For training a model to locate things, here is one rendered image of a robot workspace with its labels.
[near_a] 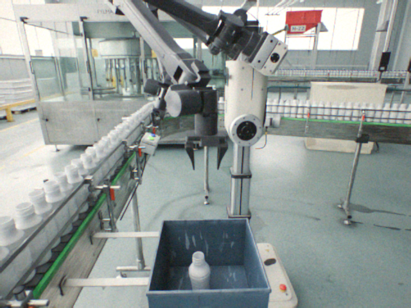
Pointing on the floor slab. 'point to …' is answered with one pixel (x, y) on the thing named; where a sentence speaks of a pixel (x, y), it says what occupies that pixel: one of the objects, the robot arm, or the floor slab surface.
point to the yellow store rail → (14, 106)
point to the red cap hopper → (296, 22)
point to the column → (380, 35)
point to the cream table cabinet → (359, 90)
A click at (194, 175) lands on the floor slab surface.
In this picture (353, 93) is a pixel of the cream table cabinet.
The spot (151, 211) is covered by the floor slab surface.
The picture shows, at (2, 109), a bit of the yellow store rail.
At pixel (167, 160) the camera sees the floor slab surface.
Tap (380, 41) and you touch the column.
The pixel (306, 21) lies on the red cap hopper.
